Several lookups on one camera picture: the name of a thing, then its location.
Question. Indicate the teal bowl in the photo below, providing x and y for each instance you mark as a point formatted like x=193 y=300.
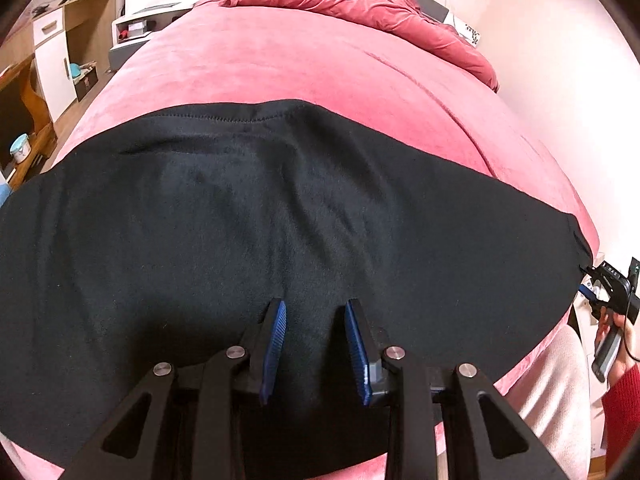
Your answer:
x=75 y=71

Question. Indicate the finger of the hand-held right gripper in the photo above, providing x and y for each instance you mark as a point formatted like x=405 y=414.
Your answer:
x=587 y=294

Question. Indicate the teal round tin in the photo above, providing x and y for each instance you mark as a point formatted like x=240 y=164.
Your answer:
x=21 y=149

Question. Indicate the pink duvet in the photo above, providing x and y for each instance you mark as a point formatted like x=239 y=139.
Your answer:
x=360 y=0

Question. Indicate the person's white trouser leg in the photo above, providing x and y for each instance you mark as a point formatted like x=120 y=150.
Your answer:
x=555 y=400

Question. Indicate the bed with pink sheet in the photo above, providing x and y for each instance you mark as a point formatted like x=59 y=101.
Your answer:
x=310 y=60

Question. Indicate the wooden desk with white cabinet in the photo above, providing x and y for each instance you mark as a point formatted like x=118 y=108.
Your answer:
x=55 y=60

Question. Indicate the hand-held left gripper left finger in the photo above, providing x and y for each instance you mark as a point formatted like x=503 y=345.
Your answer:
x=272 y=350

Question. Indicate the person's right hand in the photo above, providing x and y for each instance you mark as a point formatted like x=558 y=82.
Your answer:
x=617 y=335

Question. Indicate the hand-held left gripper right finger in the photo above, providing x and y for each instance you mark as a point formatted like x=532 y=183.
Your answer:
x=357 y=355

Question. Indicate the black embroidered pants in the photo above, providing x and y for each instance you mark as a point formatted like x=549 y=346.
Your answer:
x=280 y=240

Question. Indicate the grey white nightstand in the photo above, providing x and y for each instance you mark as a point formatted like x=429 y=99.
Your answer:
x=140 y=30

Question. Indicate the low wooden table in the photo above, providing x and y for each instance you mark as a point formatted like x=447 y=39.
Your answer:
x=25 y=110

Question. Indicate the person's red sleeved forearm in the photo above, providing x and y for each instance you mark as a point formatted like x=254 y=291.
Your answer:
x=622 y=425

